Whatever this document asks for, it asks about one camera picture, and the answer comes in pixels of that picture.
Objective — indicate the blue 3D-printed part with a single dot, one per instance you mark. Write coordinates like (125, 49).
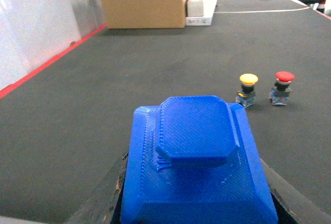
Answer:
(193, 159)

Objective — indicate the white flat box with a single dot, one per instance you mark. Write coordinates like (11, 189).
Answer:
(206, 20)

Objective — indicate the red push button switch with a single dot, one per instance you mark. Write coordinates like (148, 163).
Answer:
(280, 92)

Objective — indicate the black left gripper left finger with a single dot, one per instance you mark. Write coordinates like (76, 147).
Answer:
(104, 204)

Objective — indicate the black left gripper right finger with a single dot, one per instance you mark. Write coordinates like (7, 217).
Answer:
(291, 206)

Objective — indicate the large cardboard box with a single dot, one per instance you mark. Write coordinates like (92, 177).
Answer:
(144, 14)

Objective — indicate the yellow push button switch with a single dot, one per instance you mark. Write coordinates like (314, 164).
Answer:
(246, 96)

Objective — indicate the white small box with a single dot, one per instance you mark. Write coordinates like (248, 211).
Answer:
(195, 8)

